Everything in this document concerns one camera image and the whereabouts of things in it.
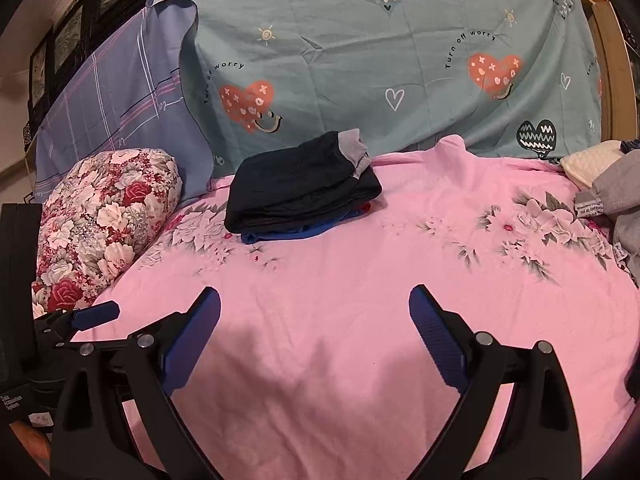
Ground blue folded pants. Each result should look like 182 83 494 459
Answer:
240 204 373 246

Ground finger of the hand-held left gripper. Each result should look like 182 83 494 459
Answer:
35 301 121 343

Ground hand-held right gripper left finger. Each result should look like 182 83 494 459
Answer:
50 287 222 480

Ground teal heart print blanket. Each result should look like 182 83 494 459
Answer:
180 0 603 181

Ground dark navy pants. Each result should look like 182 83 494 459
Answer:
224 129 383 235

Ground wooden headboard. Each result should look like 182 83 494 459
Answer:
545 0 640 143

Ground red floral pillow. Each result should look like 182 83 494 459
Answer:
31 147 183 318

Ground pink floral bed sheet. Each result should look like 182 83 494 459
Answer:
65 135 640 480

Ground grey garment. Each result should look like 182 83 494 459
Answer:
575 149 640 286

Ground blue plaid pillow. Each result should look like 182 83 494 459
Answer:
34 0 216 206

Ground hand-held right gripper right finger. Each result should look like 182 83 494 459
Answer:
409 285 583 480

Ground cream quilted pillow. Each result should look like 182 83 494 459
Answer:
560 140 623 186

